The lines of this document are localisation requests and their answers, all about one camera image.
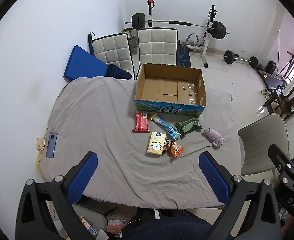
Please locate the beige tape piece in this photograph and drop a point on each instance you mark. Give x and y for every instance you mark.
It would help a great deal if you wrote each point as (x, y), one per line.
(40, 144)

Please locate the beige plastic chair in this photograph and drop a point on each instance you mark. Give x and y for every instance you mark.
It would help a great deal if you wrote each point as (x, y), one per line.
(256, 139)

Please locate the green snack bag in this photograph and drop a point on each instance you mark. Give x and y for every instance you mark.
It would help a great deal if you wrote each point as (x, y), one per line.
(187, 126)

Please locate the dark wooden chair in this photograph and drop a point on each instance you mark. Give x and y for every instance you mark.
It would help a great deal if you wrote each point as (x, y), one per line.
(279, 100)

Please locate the orange snack packet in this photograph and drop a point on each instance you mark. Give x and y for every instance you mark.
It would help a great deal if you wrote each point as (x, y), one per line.
(172, 147)

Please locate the dark blue garment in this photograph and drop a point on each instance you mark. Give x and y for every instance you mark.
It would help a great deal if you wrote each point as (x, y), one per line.
(117, 73)

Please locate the grey table cloth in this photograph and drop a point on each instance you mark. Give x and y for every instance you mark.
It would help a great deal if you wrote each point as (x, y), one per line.
(96, 114)

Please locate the purple fluffy cloth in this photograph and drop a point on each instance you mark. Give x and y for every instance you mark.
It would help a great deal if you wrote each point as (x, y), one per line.
(216, 138)

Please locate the floor barbell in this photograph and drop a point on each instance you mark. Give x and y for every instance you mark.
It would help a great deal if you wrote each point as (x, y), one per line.
(230, 57)

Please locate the blue foam mat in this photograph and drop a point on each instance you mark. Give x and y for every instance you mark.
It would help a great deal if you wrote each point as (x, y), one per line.
(83, 64)

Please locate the open cardboard box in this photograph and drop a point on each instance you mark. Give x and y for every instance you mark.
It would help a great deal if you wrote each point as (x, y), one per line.
(164, 88)

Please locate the barbell on rack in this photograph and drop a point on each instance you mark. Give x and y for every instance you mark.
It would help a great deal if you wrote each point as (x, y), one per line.
(217, 30)

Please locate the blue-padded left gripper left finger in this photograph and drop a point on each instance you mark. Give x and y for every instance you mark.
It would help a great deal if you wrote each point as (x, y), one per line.
(79, 176)

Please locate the right white padded chair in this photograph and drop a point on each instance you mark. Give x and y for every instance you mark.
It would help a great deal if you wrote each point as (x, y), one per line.
(157, 46)

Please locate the white padded chair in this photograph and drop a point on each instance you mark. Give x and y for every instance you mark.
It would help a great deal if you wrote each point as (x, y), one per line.
(112, 49)
(157, 46)

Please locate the blue smartphone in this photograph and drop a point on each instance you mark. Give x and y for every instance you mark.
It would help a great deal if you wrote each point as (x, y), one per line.
(51, 145)

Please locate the yellow tissue pack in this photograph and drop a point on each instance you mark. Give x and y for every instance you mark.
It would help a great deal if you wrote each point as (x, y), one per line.
(156, 143)

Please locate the light blue long pouch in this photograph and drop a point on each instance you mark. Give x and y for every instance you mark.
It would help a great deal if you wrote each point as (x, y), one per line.
(171, 130)

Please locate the black blue exercise mat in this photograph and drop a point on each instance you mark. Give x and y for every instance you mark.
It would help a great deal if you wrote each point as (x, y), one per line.
(182, 56)

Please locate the red tissue pack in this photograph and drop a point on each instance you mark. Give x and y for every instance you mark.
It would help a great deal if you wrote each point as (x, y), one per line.
(141, 123)

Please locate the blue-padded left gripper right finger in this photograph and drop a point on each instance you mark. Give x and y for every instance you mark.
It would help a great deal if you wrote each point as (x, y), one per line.
(217, 176)

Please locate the left white padded chair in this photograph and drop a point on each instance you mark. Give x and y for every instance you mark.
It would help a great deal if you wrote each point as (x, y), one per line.
(112, 49)

